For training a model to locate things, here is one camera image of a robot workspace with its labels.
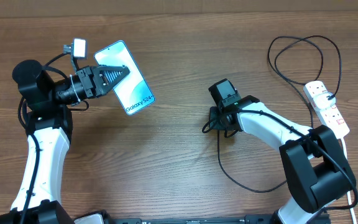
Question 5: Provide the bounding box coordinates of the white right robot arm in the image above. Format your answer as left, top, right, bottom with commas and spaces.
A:
202, 79, 358, 223

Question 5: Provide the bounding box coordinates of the white charger plug adapter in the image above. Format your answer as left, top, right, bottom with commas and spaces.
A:
312, 92, 336, 111

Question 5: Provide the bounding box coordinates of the white power strip cord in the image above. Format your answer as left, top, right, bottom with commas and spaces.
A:
340, 138, 357, 224

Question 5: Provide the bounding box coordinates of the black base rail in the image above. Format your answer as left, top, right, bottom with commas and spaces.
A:
73, 210, 332, 224

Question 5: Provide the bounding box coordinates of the white power strip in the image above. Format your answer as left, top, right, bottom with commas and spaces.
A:
303, 81, 350, 139

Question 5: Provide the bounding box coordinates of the black charger cable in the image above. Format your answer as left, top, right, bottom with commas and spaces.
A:
216, 35, 342, 194

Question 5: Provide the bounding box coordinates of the Samsung Galaxy smartphone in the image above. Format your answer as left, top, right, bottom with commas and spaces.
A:
94, 40, 155, 115

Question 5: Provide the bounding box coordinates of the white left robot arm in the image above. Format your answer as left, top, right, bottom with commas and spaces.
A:
0, 60, 130, 224

